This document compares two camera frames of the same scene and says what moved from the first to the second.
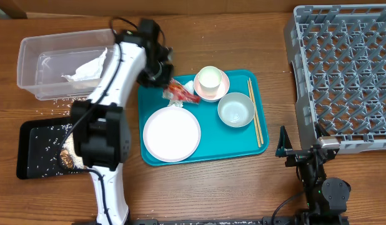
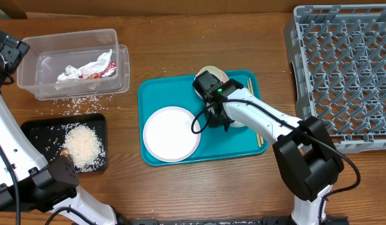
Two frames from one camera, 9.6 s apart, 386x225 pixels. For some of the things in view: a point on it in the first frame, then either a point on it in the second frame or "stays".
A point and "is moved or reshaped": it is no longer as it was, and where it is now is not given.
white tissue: x=92 y=69 is moved or reshaped
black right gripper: x=285 y=149 -> x=214 y=121
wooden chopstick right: x=253 y=99 stays
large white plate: x=172 y=134 stays
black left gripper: x=162 y=80 -> x=14 y=49
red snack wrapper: x=176 y=90 -> x=110 y=70
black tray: x=40 y=142 stays
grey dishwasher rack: x=341 y=60 stays
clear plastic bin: x=42 y=60 stays
